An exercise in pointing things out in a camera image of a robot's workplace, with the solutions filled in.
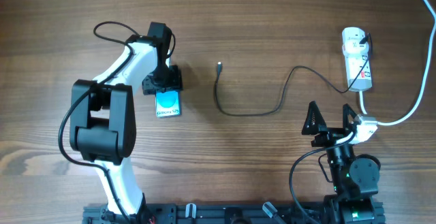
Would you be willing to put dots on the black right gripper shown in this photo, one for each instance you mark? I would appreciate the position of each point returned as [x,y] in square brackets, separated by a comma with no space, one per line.
[332,134]

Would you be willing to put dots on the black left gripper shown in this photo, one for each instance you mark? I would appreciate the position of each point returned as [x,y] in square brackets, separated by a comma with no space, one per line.
[174,84]

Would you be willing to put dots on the blue screen smartphone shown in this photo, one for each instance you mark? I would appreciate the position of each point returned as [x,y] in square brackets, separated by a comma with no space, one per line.
[167,104]

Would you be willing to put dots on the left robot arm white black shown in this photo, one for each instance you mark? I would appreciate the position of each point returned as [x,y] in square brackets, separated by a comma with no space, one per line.
[102,118]

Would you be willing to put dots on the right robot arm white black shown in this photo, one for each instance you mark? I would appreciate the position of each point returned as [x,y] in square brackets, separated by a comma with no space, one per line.
[355,177]

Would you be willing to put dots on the white charger adapter plug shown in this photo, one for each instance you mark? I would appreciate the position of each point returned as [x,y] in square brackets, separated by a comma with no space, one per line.
[355,47]

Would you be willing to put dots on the white power strip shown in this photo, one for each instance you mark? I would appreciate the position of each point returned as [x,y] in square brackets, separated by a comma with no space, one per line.
[357,68]

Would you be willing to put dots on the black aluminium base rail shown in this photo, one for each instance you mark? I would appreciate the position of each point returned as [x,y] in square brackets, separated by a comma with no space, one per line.
[259,213]

